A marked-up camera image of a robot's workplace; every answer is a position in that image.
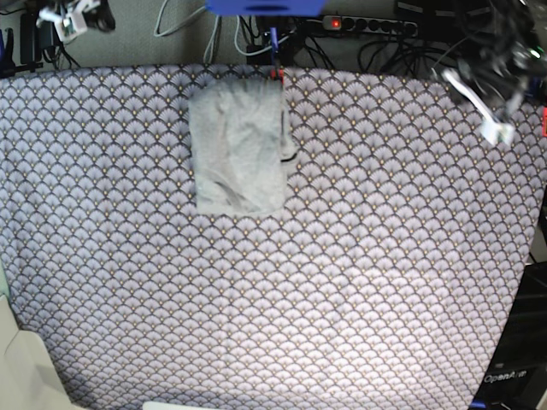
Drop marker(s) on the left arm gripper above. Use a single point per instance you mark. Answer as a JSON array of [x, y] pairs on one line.
[[495, 87]]

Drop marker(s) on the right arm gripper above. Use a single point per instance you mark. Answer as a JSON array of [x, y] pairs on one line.
[[70, 19]]

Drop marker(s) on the light grey T-shirt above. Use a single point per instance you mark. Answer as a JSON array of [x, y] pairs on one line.
[[241, 147]]

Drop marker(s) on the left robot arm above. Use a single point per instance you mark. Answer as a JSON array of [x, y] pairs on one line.
[[511, 28]]

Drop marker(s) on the black power adapter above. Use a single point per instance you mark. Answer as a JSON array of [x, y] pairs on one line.
[[37, 43]]

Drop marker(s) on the red right edge clamp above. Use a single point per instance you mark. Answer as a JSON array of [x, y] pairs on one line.
[[544, 124]]

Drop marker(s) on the black power strip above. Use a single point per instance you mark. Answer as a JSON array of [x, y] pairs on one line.
[[339, 23]]

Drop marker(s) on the fan-patterned purple table cloth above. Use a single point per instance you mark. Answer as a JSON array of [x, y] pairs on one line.
[[383, 283]]

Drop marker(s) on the black OpenArm box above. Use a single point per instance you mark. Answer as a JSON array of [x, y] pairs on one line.
[[516, 376]]

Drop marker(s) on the white object bottom left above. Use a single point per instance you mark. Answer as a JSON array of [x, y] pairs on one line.
[[28, 377]]

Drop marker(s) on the blue overhead mount plate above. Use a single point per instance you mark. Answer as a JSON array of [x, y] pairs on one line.
[[266, 7]]

